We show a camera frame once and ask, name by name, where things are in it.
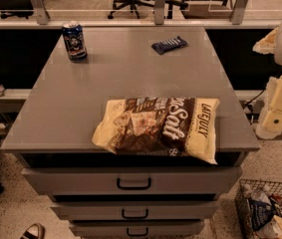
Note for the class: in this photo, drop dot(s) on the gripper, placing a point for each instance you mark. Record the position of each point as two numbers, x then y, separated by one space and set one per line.
270 122

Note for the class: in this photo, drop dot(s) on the brown and cream chip bag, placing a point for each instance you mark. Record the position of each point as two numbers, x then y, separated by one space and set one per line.
159 127

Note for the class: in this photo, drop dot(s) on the blue snack bag in basket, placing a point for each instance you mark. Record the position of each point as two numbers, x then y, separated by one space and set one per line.
261 212

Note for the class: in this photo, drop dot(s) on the blue pepsi can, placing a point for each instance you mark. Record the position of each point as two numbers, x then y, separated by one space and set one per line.
74 41

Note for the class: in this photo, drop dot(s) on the dark blue snack bar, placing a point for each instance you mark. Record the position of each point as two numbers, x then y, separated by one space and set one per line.
164 46

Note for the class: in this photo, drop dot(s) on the middle grey drawer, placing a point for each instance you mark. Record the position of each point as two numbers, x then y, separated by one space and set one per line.
135 210

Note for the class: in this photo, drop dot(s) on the grey drawer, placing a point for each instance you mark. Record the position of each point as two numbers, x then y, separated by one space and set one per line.
132 180
136 229
135 210

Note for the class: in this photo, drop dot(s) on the black office chair centre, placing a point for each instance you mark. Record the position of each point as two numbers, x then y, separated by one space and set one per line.
161 8

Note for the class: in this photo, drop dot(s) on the grey drawer cabinet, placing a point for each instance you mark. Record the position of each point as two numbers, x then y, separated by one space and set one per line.
55 127

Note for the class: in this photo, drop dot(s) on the top grey drawer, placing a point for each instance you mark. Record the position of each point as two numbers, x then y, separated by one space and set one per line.
132 180

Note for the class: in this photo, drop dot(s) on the bottom grey drawer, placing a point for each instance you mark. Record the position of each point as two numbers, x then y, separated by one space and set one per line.
136 229

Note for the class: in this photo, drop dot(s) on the shoe on floor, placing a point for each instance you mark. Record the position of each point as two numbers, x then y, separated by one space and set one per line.
35 231

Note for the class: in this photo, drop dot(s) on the wire basket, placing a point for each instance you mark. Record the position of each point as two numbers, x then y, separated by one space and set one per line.
256 189

